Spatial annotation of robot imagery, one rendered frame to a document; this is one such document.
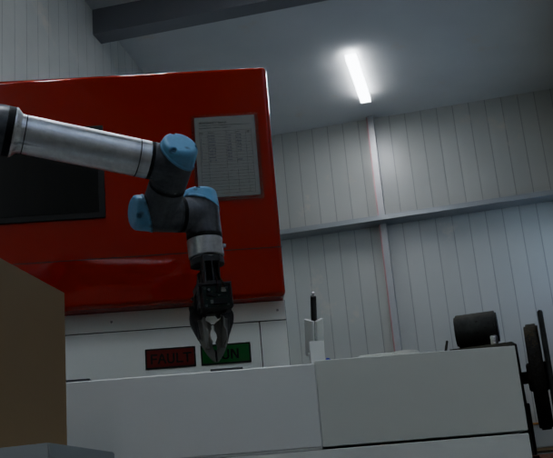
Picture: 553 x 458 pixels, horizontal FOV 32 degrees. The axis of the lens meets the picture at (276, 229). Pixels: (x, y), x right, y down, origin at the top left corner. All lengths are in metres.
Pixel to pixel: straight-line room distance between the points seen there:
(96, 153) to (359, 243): 10.08
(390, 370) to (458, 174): 10.38
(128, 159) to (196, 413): 0.53
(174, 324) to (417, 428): 0.83
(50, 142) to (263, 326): 0.74
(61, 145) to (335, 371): 0.67
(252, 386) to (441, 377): 0.32
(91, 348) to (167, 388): 0.69
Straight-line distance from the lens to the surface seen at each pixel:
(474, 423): 1.68
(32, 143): 1.85
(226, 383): 1.64
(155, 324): 2.30
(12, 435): 1.33
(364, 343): 11.59
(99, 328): 2.32
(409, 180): 12.02
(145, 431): 1.64
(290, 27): 10.05
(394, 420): 1.66
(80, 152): 1.86
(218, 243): 1.99
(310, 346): 1.94
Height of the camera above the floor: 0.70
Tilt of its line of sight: 17 degrees up
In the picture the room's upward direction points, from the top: 5 degrees counter-clockwise
